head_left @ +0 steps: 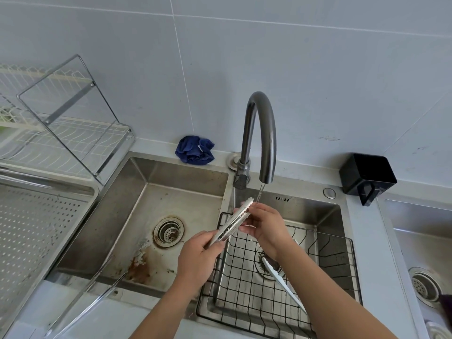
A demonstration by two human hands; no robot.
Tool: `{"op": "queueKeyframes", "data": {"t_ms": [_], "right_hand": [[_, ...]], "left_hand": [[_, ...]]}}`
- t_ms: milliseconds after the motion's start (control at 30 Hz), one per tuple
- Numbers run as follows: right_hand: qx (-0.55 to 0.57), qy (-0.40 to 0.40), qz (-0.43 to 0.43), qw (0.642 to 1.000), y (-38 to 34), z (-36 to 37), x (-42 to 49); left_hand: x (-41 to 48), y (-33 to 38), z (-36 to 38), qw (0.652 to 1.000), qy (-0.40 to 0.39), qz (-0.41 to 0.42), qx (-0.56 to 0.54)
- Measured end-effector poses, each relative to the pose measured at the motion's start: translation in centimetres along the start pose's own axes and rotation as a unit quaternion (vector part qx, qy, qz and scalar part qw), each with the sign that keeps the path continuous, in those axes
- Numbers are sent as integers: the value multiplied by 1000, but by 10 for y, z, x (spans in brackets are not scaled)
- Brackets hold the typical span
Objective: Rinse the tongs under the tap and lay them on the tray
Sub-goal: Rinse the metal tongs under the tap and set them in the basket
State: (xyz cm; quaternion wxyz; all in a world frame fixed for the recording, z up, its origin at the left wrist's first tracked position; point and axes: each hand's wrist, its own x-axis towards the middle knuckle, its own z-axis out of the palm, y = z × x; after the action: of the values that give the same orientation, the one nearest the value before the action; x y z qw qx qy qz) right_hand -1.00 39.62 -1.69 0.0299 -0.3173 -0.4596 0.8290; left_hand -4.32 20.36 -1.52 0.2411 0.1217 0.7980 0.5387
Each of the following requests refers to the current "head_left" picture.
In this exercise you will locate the long slim steel tongs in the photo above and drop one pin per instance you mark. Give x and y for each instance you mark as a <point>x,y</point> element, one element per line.
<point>83,300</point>

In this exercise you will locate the round steel drain knob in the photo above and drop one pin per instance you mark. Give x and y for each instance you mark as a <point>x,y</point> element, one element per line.
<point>329,193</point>

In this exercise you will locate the dark curved kitchen faucet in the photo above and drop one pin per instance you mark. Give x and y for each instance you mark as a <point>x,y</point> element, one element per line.
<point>263,119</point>

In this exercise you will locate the stainless steel single sink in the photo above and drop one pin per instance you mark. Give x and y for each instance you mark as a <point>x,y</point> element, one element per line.
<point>420,243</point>

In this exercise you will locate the blue crumpled cloth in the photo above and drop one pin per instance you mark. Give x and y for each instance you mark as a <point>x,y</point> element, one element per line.
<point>194,151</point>

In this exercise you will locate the person's left thumb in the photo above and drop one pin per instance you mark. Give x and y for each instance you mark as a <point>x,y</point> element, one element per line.
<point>219,245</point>

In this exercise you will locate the serrated steel tongs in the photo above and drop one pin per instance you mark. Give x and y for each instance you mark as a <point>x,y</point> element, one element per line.
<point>230,224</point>

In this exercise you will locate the person's right thumb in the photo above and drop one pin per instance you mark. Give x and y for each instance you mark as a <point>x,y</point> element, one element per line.
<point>249,229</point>

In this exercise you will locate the black plastic container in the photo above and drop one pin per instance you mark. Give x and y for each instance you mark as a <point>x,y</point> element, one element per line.
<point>367,172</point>

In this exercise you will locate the round steel drain strainer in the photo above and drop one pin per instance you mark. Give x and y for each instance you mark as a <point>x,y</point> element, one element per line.
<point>423,286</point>
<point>168,232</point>
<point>269,268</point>

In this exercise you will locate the stainless steel double sink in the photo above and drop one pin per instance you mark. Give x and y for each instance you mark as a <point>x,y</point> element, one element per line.
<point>141,208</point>

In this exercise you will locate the white round object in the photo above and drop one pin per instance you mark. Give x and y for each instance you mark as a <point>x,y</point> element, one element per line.
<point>439,331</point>

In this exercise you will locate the white plastic tongs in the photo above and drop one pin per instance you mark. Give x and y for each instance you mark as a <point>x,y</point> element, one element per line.
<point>282,282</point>

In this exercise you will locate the person's left forearm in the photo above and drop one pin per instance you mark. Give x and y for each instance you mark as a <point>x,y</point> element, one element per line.
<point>169,314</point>

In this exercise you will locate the perforated steel drain tray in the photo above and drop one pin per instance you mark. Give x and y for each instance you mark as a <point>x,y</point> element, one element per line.
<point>31,236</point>

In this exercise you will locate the person's right hand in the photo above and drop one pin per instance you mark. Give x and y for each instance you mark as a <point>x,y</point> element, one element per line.
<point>269,232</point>

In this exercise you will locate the round steel hole cap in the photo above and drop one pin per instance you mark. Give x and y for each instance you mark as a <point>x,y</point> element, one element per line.
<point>233,161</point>

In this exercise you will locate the person's right forearm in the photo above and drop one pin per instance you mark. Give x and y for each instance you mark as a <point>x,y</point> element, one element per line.
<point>328,300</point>

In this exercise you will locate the person's left hand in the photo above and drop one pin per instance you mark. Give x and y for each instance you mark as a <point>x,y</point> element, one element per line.
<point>193,259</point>

